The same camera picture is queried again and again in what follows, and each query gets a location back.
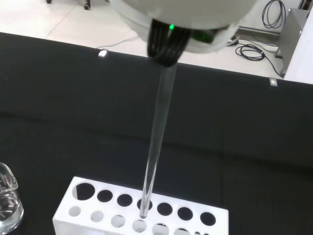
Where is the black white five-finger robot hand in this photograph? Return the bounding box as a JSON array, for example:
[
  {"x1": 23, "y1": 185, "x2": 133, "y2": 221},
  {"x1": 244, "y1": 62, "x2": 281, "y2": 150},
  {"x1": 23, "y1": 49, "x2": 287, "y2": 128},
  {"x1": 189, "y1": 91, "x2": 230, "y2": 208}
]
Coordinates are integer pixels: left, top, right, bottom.
[{"x1": 107, "y1": 0, "x2": 256, "y2": 68}]

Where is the white test tube rack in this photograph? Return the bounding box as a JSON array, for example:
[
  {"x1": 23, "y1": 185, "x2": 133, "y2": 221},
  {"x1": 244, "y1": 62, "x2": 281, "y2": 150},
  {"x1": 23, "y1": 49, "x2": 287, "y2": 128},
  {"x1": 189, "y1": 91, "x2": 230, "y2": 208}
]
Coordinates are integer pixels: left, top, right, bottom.
[{"x1": 52, "y1": 176, "x2": 229, "y2": 235}]

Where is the small clear glass beaker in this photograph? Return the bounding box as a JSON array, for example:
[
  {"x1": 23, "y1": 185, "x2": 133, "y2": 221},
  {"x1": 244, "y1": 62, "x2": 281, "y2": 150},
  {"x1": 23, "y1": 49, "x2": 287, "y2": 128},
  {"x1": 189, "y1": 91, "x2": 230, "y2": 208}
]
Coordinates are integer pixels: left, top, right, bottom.
[{"x1": 0, "y1": 162, "x2": 25, "y2": 230}]

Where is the grey metal cabinet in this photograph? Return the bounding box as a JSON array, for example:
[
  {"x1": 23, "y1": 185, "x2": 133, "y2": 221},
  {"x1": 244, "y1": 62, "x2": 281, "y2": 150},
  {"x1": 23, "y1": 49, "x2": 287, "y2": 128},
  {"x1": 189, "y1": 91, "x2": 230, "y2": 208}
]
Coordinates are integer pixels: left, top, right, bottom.
[{"x1": 275, "y1": 8, "x2": 313, "y2": 79}]

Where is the black bench cloth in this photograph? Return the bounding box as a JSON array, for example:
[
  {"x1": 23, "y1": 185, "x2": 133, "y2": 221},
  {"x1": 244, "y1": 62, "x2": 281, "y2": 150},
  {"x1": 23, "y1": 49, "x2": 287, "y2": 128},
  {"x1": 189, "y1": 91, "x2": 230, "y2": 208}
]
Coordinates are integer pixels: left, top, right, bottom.
[{"x1": 0, "y1": 31, "x2": 313, "y2": 235}]

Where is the thin white cable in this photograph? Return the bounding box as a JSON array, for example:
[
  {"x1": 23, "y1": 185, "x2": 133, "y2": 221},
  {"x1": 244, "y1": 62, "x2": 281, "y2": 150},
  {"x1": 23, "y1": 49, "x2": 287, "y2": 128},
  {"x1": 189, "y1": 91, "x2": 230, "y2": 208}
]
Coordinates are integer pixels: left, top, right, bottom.
[{"x1": 96, "y1": 36, "x2": 139, "y2": 50}]

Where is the black coiled cable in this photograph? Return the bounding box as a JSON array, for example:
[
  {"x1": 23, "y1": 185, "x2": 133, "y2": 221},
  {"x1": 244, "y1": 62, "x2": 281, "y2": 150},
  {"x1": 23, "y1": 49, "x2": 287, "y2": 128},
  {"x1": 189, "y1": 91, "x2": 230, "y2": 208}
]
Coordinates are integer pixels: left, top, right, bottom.
[{"x1": 235, "y1": 43, "x2": 267, "y2": 60}]

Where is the blue coiled cable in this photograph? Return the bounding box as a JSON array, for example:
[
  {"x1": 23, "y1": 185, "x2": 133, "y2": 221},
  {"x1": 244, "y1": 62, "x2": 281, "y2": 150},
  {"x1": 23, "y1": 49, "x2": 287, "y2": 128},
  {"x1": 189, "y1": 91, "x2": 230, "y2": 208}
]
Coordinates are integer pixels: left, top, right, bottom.
[{"x1": 262, "y1": 0, "x2": 287, "y2": 29}]

